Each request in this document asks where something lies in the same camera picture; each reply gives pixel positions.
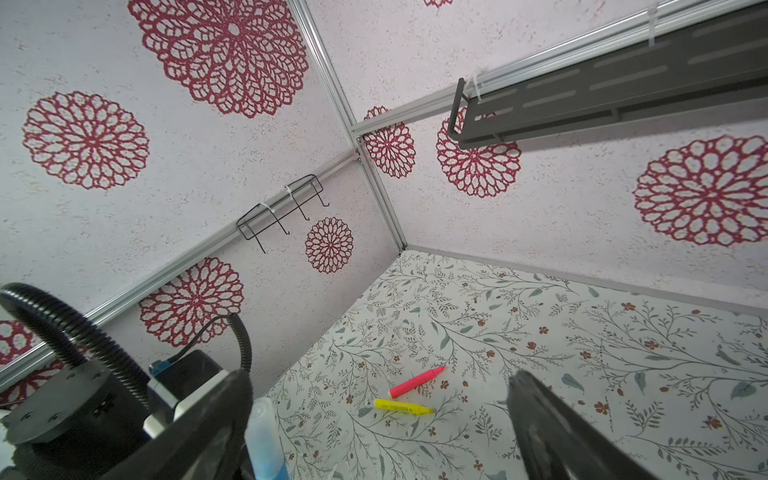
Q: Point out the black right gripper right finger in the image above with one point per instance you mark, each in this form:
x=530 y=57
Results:
x=555 y=442

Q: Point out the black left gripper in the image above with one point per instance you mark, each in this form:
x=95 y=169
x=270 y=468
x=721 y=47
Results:
x=79 y=425

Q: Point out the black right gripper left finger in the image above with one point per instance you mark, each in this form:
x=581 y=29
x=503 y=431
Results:
x=206 y=442

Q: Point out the translucent clear pen cap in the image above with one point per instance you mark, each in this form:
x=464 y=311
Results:
x=262 y=424

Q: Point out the blue highlighter pen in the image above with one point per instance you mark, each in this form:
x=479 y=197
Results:
x=266 y=455

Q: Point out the pink highlighter pen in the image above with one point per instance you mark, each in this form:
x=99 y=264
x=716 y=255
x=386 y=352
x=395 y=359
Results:
x=415 y=382

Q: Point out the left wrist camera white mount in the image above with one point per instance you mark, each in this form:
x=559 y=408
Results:
x=175 y=386

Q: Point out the black wire wall rack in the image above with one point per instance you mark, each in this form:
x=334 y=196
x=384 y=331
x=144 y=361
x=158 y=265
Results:
x=264 y=215

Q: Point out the dark grey wall shelf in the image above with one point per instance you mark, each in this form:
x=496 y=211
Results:
x=711 y=63

